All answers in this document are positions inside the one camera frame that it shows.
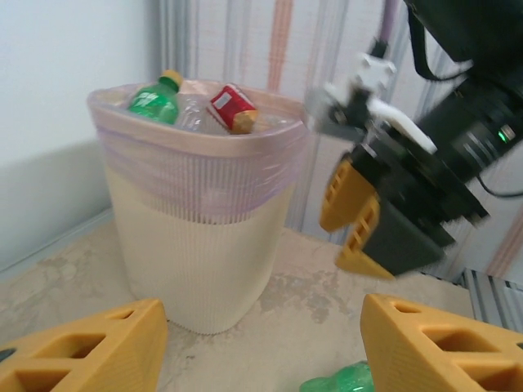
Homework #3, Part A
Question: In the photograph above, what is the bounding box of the green plastic bottle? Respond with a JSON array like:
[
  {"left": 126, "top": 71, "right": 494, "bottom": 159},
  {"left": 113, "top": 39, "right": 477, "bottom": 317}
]
[{"left": 299, "top": 361, "right": 375, "bottom": 392}]

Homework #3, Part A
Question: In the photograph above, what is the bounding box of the pink bin liner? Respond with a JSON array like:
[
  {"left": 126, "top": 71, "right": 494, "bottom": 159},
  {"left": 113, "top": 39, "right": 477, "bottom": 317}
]
[{"left": 87, "top": 79, "right": 308, "bottom": 225}]

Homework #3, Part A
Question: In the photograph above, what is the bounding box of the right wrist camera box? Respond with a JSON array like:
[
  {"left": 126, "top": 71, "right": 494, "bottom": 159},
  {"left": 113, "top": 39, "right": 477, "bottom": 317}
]
[{"left": 304, "top": 51, "right": 438, "bottom": 155}]

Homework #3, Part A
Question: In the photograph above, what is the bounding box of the green bottle yellow cap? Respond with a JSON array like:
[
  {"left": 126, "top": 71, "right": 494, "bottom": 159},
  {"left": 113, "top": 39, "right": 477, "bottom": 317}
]
[{"left": 127, "top": 69, "right": 184, "bottom": 126}]

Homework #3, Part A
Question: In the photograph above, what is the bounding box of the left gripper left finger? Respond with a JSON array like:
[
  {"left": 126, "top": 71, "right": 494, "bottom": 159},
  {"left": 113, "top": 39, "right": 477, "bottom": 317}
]
[{"left": 0, "top": 297, "right": 169, "bottom": 392}]

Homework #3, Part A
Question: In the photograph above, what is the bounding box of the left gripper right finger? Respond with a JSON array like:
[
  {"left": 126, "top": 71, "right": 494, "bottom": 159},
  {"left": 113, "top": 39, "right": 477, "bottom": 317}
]
[{"left": 360, "top": 292, "right": 523, "bottom": 392}]

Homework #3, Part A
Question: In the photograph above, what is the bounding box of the clear plastic bottle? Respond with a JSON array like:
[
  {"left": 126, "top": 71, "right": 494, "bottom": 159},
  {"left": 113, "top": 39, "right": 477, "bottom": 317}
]
[{"left": 175, "top": 91, "right": 230, "bottom": 134}]

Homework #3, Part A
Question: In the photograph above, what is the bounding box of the thin black cable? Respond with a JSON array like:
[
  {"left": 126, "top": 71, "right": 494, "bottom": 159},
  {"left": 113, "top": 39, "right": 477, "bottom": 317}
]
[{"left": 476, "top": 171, "right": 523, "bottom": 200}]

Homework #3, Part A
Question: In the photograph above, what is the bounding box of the red gold label bottle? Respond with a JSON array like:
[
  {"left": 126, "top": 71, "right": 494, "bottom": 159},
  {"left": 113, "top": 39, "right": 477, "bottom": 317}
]
[{"left": 206, "top": 83, "right": 259, "bottom": 136}]

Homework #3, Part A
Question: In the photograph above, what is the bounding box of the cream ribbed bin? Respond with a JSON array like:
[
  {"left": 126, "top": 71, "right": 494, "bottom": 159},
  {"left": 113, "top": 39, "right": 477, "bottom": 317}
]
[{"left": 87, "top": 79, "right": 308, "bottom": 336}]

